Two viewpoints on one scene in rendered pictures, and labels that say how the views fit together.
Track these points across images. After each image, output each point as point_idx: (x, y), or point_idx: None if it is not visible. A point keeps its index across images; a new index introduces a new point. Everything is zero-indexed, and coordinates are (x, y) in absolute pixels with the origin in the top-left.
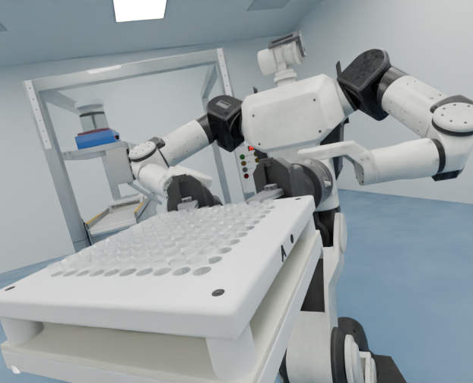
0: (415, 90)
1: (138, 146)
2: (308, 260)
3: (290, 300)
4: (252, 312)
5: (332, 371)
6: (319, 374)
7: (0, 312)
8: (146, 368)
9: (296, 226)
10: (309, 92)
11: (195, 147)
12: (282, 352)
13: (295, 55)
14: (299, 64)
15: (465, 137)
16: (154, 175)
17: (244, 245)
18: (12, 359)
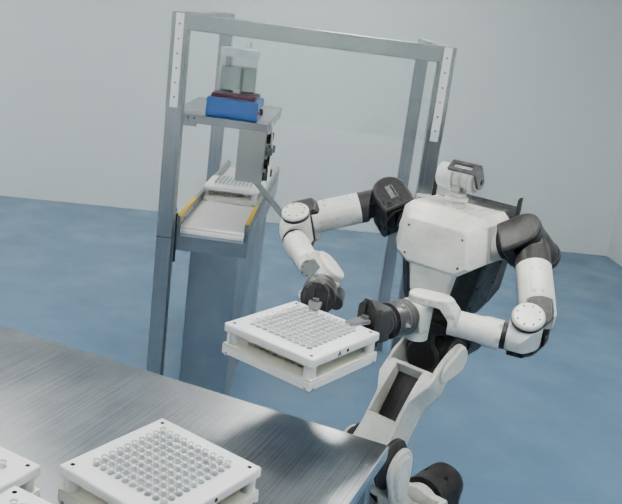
0: (532, 276)
1: (293, 205)
2: (356, 362)
3: (336, 371)
4: (318, 364)
5: None
6: None
7: (232, 331)
8: (282, 368)
9: (353, 345)
10: (461, 231)
11: (347, 223)
12: (324, 383)
13: (468, 187)
14: None
15: (522, 333)
16: (298, 247)
17: (327, 345)
18: (227, 349)
